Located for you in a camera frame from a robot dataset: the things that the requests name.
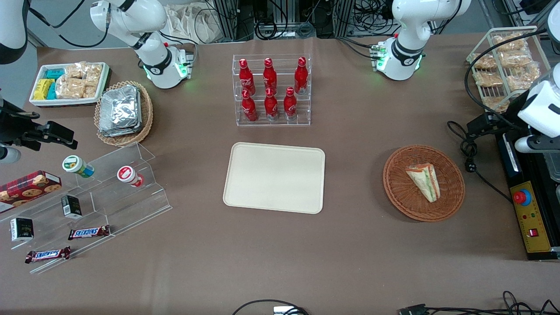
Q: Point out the teal snack pack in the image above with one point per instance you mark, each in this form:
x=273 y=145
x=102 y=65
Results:
x=54 y=73
x=52 y=91

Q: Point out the silver foil packs stack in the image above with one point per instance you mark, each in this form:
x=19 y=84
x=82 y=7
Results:
x=120 y=109

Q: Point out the clear acrylic bottle rack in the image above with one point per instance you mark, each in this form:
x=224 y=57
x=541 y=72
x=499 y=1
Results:
x=273 y=122

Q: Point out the clear acrylic step display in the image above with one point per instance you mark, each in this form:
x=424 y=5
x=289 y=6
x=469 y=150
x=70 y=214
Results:
x=127 y=205

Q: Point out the oval tan wicker basket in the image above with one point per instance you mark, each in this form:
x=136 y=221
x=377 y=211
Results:
x=146 y=113

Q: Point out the red cola bottle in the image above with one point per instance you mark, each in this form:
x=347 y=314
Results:
x=246 y=78
x=270 y=76
x=301 y=75
x=249 y=108
x=290 y=105
x=271 y=106

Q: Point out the brown chocolate bar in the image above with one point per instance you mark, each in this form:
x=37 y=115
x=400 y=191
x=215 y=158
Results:
x=47 y=255
x=89 y=232

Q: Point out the bagged crispy snack pack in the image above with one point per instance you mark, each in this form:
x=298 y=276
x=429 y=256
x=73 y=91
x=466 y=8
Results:
x=516 y=58
x=483 y=62
x=523 y=78
x=488 y=78
x=496 y=103
x=509 y=43

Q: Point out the yellow snack pack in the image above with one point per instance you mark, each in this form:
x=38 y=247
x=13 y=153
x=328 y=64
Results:
x=41 y=89

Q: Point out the red lid yogurt cup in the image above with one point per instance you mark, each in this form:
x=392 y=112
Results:
x=128 y=175

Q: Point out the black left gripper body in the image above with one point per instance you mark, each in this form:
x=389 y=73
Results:
x=511 y=114

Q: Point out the aluminium frame rack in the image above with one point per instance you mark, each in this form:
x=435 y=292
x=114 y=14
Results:
x=227 y=19

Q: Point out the bagged rice cracker pack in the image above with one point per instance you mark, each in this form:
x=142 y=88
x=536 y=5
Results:
x=70 y=87
x=90 y=91
x=94 y=72
x=76 y=70

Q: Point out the red cookie box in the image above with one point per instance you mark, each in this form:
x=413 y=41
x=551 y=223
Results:
x=28 y=188

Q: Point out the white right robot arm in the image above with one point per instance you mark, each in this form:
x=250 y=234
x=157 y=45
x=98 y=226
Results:
x=153 y=26

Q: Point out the green lid yogurt cup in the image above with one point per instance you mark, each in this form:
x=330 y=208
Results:
x=76 y=165

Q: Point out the black yellow emergency stop box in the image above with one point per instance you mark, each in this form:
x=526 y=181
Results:
x=531 y=218

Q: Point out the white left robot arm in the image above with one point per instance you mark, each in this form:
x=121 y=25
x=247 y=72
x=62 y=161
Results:
x=407 y=26

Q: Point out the triangle sandwich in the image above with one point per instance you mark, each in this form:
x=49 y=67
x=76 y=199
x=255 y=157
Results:
x=423 y=179

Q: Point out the round brown wicker basket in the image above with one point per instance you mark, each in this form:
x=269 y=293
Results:
x=402 y=192

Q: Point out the small black carton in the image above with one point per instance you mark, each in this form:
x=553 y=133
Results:
x=71 y=207
x=22 y=229

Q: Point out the white rectangular snack tray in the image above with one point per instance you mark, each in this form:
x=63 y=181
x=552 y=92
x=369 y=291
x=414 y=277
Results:
x=43 y=103

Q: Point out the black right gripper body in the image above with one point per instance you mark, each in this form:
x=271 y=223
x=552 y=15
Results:
x=13 y=126

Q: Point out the white cloth bag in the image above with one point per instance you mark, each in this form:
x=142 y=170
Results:
x=188 y=22

